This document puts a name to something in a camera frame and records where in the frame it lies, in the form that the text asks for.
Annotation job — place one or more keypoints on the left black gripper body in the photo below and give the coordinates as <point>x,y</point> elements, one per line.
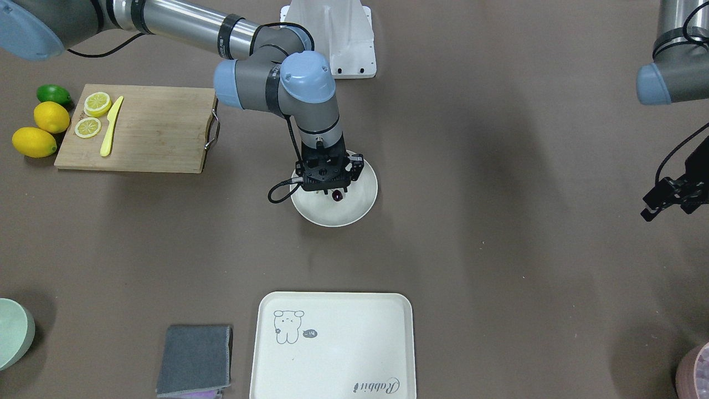
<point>699,166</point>

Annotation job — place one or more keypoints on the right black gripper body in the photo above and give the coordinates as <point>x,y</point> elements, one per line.
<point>357,168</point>

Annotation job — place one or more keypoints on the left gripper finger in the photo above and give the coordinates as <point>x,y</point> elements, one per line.
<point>648,214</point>

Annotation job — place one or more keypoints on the cream round plate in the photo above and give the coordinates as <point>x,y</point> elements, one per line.
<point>342,206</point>

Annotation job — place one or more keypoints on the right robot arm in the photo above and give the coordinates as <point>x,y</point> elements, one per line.
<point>265,67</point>

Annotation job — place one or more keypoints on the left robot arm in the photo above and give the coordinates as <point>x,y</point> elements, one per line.
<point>678,73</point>

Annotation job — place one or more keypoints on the cream rectangular tray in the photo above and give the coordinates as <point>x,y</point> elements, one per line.
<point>334,345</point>

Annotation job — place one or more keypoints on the pink bowl with ice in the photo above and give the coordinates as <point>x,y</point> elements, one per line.
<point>691,377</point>

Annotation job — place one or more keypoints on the wooden cutting board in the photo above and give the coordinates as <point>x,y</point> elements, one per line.
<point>158,129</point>

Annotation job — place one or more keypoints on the yellow plastic knife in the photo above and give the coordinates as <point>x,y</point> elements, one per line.
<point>107,144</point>

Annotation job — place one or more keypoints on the grey folded cloth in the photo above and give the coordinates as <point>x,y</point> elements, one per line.
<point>195,362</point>

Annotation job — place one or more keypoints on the lemon slice upper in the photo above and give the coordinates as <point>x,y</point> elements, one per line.
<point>97,104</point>

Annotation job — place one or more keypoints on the lemon slice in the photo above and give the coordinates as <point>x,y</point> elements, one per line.
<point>97,104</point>
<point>87,127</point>

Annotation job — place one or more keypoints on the lemon slice lower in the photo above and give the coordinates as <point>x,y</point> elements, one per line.
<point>87,127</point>

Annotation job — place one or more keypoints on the yellow lemon far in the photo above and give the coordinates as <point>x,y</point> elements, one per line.
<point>51,117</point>

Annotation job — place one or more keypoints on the yellow lemon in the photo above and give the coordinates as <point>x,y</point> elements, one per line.
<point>34,142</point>
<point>51,117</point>

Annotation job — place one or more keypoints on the green lime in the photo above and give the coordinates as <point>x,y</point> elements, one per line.
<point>54,93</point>

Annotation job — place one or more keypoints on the yellow lemon near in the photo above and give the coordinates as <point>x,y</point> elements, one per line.
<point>34,142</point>

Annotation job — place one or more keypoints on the mint green bowl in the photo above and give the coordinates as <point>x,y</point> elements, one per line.
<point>17,332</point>

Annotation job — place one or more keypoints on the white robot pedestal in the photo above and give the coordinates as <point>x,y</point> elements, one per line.
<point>343,33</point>

